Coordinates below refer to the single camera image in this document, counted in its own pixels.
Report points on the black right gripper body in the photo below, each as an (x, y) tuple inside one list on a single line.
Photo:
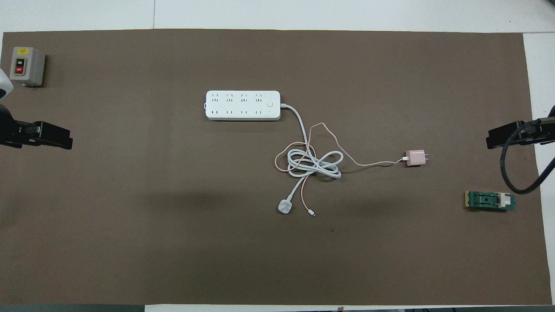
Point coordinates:
[(551, 130)]

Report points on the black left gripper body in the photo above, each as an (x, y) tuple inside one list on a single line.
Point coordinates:
[(6, 125)]

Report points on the pink charger adapter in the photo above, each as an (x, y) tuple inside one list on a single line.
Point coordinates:
[(415, 157)]

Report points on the white power strip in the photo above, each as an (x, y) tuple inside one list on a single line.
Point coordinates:
[(243, 106)]

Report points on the brown table mat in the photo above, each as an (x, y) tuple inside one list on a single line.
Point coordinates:
[(173, 242)]

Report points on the grey on-off switch box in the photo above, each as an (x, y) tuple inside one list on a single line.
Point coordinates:
[(26, 65)]

